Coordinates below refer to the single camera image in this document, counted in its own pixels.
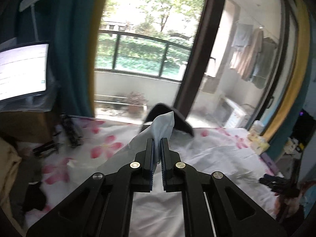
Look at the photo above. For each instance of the white large garment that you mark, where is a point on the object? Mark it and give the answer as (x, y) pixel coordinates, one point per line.
(160, 127)

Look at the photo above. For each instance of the dark sliding door frame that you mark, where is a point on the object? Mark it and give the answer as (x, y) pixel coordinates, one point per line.
(197, 54)

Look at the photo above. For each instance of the beige pillow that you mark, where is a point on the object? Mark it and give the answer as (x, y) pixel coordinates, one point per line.
(8, 172)

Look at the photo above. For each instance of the black cloth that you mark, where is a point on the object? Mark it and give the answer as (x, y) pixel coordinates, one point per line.
(34, 197)

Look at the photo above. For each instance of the potted plant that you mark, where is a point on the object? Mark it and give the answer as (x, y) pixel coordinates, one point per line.
(135, 101)

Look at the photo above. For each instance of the floral bed sheet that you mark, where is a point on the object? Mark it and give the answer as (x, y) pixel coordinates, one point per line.
(81, 158)

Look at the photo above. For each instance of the black monitor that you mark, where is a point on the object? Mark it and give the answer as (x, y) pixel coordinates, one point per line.
(305, 126)

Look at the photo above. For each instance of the hanging beige garment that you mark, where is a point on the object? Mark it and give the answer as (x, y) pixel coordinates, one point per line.
(250, 56)

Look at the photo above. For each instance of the hanging blue-grey shirt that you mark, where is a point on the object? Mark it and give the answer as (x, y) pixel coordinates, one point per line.
(243, 35)

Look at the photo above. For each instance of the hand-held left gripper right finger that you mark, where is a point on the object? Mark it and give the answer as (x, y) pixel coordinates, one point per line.
(165, 158)

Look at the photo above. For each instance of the hanging dark green garment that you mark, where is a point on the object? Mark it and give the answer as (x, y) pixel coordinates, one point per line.
(265, 64)

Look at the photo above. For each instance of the black power adapter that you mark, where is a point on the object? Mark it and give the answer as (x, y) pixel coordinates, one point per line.
(45, 148)

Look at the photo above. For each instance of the tablet with lit screen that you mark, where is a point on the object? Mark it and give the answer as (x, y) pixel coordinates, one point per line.
(22, 71)

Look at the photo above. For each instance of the teal curtain yellow lining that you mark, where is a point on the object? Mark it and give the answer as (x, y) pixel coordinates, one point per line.
(300, 54)
(71, 54)

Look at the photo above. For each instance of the white air conditioner unit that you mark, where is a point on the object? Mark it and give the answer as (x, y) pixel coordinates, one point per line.
(232, 113)

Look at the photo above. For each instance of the dark balcony railing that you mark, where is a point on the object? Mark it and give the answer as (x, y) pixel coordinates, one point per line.
(164, 54)

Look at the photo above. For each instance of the purple flat object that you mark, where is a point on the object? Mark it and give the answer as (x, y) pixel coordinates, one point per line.
(270, 163)

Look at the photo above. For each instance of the yellow tissue pack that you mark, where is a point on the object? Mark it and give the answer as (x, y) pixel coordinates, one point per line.
(259, 144)

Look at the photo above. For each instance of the brown nightstand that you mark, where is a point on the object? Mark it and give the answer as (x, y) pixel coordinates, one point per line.
(24, 126)

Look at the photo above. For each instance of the dark cloth piece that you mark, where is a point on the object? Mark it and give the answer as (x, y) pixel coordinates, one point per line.
(181, 122)

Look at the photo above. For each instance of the beige cardboard box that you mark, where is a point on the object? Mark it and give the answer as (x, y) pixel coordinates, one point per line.
(209, 85)

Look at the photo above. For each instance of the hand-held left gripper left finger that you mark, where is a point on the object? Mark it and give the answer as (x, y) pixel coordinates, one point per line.
(149, 158)

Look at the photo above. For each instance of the white bottle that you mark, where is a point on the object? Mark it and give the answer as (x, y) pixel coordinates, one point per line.
(256, 128)

